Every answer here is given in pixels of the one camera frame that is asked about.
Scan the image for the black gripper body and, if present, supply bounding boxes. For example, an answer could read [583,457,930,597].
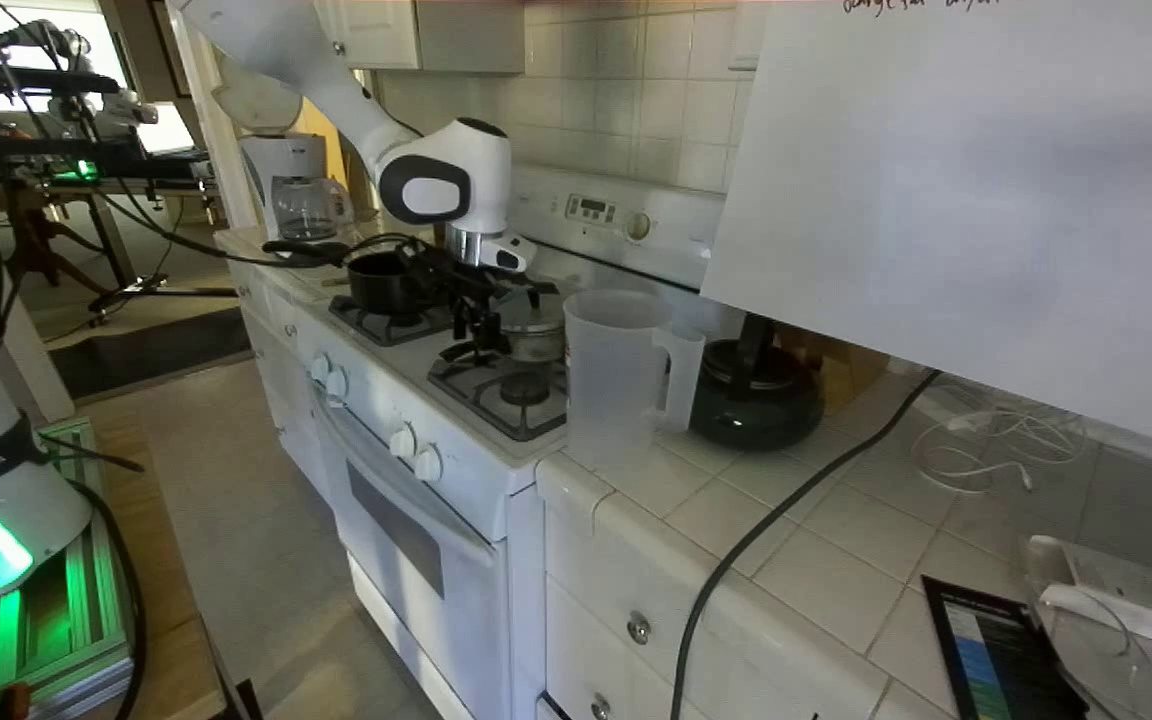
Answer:
[443,228,538,318]

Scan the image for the silver pot with lid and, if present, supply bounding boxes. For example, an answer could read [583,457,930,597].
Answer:
[498,291,564,365]

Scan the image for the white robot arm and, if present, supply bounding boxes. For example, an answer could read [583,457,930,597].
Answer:
[172,0,538,276]

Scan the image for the white gas stove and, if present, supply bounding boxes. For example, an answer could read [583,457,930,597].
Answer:
[235,168,720,720]

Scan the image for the grey stove grate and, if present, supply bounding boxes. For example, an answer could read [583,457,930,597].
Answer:
[429,351,564,442]

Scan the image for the white stove knob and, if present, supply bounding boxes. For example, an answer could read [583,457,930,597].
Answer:
[390,421,420,460]
[411,442,443,484]

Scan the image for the black saucepan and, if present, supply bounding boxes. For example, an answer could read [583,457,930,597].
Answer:
[269,232,431,314]

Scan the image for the clear plastic pitcher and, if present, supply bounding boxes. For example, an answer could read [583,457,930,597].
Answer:
[564,286,706,452]

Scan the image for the white coffee maker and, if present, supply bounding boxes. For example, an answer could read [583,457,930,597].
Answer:
[245,133,347,244]

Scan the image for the black round appliance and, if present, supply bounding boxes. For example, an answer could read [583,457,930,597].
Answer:
[694,314,825,452]

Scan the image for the white cabinet drawers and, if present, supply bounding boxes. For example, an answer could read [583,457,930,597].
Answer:
[538,460,886,720]

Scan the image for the black tablet device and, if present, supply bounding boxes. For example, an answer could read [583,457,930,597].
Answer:
[924,577,1089,720]

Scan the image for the black power cable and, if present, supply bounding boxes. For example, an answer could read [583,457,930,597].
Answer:
[665,367,943,720]

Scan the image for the white charger with cable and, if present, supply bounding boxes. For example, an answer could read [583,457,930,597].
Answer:
[1025,535,1152,640]

